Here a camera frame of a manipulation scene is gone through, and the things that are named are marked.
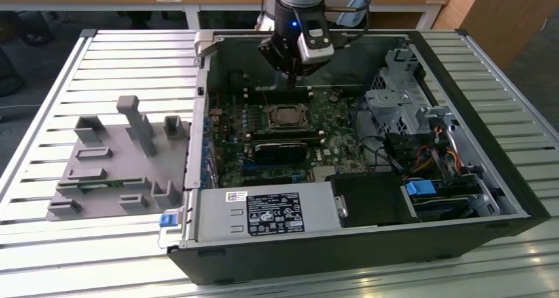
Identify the brown wooden cabinet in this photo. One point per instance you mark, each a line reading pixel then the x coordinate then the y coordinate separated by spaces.
pixel 502 16

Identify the black hard disk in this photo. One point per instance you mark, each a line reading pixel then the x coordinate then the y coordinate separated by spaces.
pixel 441 208

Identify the thin metal locking lever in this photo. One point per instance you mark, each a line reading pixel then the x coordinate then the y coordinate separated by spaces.
pixel 290 126
pixel 265 98

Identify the blue case latch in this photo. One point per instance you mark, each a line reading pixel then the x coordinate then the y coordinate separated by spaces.
pixel 167 220

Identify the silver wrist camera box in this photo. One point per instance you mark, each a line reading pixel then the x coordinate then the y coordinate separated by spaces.
pixel 317 42

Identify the black plastic shroud box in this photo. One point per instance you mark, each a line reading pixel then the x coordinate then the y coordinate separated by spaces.
pixel 371 199

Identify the silver chipset heatsink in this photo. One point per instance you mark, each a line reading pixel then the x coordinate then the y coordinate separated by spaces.
pixel 326 173

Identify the black open PC case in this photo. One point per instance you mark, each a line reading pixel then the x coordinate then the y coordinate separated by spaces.
pixel 306 262

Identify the silver power supply unit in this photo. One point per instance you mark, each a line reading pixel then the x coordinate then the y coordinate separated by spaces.
pixel 218 213

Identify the black RAM slot bank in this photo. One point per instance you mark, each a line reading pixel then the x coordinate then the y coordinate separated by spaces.
pixel 277 96
pixel 283 136

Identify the black chair base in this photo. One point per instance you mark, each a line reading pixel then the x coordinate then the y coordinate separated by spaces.
pixel 135 19

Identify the blue disk carrier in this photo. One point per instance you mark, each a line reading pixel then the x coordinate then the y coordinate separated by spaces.
pixel 421 190

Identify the silver square CPU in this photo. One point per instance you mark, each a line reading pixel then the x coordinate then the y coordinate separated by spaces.
pixel 290 115

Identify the black graphics card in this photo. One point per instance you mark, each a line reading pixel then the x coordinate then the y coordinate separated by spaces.
pixel 279 152

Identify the silver metal drive cage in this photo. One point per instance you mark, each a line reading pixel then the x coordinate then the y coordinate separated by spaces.
pixel 389 98

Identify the green motherboard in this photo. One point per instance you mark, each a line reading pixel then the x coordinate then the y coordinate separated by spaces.
pixel 341 141

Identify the round coin battery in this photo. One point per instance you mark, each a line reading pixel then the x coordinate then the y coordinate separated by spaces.
pixel 334 98

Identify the pale blue teach pendant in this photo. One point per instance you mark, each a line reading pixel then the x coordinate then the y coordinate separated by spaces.
pixel 355 11

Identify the green RAM stick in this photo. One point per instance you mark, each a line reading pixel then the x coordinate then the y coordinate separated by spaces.
pixel 115 182

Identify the grey plastic parts rack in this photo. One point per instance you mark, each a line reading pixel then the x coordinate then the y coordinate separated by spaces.
pixel 122 167

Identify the black mesh waste bin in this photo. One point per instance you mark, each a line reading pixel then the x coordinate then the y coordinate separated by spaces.
pixel 31 26

